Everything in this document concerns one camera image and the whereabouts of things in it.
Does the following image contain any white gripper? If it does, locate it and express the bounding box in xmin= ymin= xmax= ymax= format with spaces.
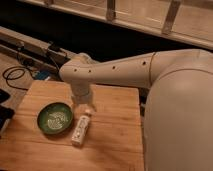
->
xmin=71 ymin=86 xmax=96 ymax=114

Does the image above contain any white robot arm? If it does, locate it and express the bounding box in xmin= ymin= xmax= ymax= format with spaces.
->
xmin=60 ymin=49 xmax=213 ymax=171

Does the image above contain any white plastic bottle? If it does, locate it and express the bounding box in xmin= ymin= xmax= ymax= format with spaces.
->
xmin=71 ymin=113 xmax=91 ymax=146

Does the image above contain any green ceramic bowl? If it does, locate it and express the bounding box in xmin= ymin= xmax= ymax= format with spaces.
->
xmin=37 ymin=102 xmax=74 ymax=135

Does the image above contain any blue object on floor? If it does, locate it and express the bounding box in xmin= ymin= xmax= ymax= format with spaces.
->
xmin=34 ymin=71 xmax=50 ymax=80

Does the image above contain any black device at left edge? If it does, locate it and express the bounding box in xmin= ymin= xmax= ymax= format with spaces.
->
xmin=0 ymin=89 xmax=15 ymax=136

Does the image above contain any black coiled cable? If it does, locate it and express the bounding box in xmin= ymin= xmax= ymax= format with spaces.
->
xmin=2 ymin=65 xmax=34 ymax=91

